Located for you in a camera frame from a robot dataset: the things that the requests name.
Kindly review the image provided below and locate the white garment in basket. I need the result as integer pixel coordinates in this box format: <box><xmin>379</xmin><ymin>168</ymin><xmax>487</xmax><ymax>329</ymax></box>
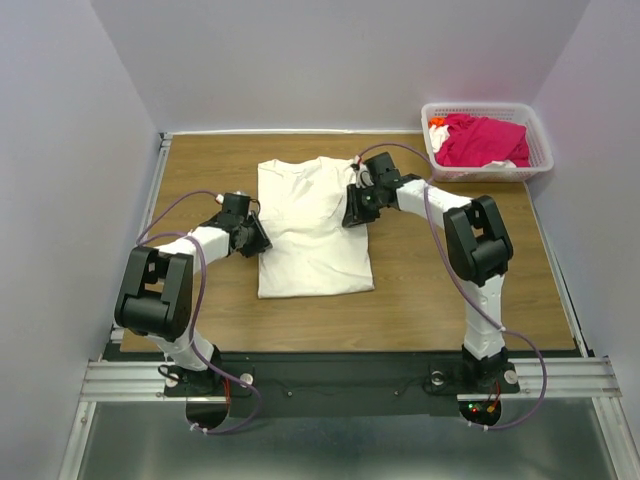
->
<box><xmin>428</xmin><ymin>125</ymin><xmax>450</xmax><ymax>154</ymax></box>

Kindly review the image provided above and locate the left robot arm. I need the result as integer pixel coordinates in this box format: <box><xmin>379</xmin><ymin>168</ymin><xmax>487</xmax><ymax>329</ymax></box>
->
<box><xmin>114</xmin><ymin>192</ymin><xmax>272</xmax><ymax>394</ymax></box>

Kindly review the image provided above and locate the white t shirt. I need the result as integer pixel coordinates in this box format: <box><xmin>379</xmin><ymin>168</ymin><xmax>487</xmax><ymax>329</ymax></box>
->
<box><xmin>257</xmin><ymin>157</ymin><xmax>374</xmax><ymax>299</ymax></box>

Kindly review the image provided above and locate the orange garment in basket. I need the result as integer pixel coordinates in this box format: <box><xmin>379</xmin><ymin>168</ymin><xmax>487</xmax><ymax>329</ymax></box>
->
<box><xmin>428</xmin><ymin>117</ymin><xmax>445</xmax><ymax>128</ymax></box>

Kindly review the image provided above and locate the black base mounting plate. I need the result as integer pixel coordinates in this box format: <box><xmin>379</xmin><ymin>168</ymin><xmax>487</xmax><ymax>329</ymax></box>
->
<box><xmin>158</xmin><ymin>351</ymin><xmax>520</xmax><ymax>424</ymax></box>

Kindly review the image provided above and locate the aluminium table rail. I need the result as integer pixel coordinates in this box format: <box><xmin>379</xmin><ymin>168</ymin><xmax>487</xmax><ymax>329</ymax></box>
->
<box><xmin>524</xmin><ymin>183</ymin><xmax>595</xmax><ymax>358</ymax></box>
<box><xmin>99</xmin><ymin>132</ymin><xmax>173</xmax><ymax>361</ymax></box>

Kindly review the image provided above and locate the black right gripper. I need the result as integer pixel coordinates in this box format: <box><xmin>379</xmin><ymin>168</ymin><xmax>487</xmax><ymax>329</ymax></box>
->
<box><xmin>341</xmin><ymin>181</ymin><xmax>383</xmax><ymax>226</ymax></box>

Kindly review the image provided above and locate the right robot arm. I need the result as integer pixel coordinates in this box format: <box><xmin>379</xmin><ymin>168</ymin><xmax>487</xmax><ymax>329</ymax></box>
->
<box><xmin>342</xmin><ymin>152</ymin><xmax>513</xmax><ymax>390</ymax></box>

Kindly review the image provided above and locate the magenta t shirt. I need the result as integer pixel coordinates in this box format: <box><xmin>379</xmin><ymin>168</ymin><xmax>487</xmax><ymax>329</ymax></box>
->
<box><xmin>435</xmin><ymin>113</ymin><xmax>530</xmax><ymax>168</ymax></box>

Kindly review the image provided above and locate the aluminium right table rail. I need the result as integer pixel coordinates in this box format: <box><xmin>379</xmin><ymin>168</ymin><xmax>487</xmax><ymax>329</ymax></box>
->
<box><xmin>524</xmin><ymin>183</ymin><xmax>595</xmax><ymax>358</ymax></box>

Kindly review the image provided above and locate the white plastic laundry basket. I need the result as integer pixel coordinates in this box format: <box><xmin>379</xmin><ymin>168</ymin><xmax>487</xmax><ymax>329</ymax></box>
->
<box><xmin>421</xmin><ymin>102</ymin><xmax>554</xmax><ymax>182</ymax></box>

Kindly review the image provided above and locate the aluminium left table rail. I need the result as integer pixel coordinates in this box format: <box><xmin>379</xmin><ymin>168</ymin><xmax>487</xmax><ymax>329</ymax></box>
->
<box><xmin>99</xmin><ymin>132</ymin><xmax>173</xmax><ymax>361</ymax></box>

